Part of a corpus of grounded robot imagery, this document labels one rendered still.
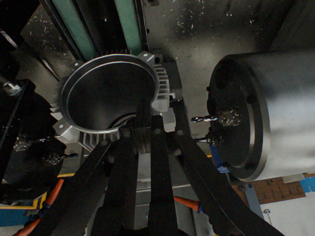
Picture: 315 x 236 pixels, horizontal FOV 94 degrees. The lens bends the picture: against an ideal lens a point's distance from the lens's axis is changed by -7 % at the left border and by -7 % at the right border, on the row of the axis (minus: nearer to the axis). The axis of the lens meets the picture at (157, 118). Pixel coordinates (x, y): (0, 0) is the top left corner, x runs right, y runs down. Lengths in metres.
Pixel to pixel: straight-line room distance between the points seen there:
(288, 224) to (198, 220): 5.61
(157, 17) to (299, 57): 0.30
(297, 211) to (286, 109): 6.00
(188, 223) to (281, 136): 0.36
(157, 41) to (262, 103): 0.32
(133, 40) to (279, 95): 0.25
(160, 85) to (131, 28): 0.12
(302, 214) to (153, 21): 6.17
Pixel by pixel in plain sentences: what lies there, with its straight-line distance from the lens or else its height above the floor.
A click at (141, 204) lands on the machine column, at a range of 0.52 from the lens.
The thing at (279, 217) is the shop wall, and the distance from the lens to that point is 5.99.
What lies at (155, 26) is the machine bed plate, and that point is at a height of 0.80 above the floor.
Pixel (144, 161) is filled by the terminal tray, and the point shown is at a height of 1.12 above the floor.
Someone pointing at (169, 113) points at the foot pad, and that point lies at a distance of 0.25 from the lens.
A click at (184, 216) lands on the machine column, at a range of 0.52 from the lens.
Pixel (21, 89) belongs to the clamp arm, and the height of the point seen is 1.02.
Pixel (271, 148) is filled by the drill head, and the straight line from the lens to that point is 0.26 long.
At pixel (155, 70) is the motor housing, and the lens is 0.27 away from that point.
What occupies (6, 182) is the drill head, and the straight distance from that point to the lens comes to 0.39.
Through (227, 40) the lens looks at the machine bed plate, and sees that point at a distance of 0.53.
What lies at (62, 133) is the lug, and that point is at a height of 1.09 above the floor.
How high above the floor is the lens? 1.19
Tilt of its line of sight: 30 degrees down
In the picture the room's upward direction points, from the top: 173 degrees clockwise
